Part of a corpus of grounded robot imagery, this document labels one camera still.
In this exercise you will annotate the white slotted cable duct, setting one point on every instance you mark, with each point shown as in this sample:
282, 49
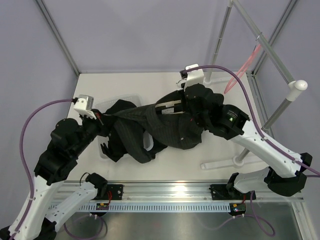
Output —
155, 207

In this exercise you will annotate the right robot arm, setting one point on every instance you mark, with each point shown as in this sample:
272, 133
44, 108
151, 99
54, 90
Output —
284, 174

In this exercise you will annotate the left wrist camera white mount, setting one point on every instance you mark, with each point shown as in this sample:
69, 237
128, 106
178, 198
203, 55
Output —
83, 106

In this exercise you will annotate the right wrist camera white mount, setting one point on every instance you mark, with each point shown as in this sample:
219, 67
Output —
190, 78

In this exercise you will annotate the wooden hanger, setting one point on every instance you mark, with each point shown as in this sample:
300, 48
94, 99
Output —
170, 107

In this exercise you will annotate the dark striped shirt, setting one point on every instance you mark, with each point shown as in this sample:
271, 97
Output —
145, 132

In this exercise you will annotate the pink hanger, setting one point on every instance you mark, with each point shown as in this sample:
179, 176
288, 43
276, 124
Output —
232, 82

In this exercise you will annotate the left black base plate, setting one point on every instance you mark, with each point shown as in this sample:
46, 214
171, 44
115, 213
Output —
114, 192

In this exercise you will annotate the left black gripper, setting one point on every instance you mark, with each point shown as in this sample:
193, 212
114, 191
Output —
100, 117

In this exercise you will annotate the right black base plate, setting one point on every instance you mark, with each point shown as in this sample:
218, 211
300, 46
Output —
227, 192

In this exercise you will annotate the aluminium rail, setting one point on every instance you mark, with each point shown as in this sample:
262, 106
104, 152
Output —
172, 191

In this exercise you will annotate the metal clothes rack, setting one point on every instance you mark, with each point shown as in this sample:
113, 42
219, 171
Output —
273, 86

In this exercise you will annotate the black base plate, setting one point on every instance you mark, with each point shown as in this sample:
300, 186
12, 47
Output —
227, 192
114, 192

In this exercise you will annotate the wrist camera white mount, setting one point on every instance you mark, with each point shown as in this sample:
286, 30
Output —
83, 106
190, 78

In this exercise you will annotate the black shirt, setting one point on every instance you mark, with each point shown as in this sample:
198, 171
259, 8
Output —
114, 149

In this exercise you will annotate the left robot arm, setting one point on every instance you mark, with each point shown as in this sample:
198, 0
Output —
68, 140

